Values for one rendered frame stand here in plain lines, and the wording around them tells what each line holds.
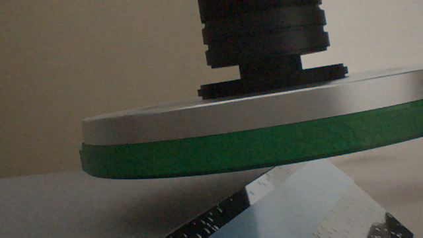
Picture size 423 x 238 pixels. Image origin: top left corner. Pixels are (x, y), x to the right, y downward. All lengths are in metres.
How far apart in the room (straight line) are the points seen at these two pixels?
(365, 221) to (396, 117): 0.23
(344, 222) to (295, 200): 0.05
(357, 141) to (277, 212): 0.15
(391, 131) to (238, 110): 0.06
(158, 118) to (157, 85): 5.59
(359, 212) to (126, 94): 5.59
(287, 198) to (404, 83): 0.17
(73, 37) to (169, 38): 1.11
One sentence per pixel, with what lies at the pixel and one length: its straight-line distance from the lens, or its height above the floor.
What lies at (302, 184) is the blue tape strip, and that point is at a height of 0.79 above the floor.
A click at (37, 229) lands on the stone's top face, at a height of 0.80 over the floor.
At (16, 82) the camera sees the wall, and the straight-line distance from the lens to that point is 6.86.
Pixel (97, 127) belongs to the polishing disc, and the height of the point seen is 0.86.
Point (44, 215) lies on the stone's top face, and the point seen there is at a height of 0.80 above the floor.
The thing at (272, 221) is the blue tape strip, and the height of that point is 0.78.
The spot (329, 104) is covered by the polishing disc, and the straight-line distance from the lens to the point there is 0.24.
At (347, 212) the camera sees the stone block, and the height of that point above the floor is 0.76.
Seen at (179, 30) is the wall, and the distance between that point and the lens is 5.72.
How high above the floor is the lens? 0.87
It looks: 3 degrees down
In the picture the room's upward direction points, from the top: 9 degrees counter-clockwise
